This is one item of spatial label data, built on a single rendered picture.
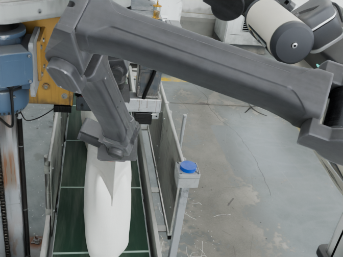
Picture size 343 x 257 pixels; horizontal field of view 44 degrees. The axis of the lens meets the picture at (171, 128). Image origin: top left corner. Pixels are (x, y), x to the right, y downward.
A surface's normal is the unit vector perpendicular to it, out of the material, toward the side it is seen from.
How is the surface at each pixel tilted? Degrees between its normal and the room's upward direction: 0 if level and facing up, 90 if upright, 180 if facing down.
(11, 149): 90
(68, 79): 130
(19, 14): 90
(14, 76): 90
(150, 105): 90
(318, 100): 41
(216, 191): 0
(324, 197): 0
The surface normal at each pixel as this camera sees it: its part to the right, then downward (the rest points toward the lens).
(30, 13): 0.73, 0.43
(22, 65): 0.54, 0.48
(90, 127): 0.15, -0.29
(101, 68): 0.94, 0.29
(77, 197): 0.13, -0.85
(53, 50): -0.34, 0.88
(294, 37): 0.14, 0.52
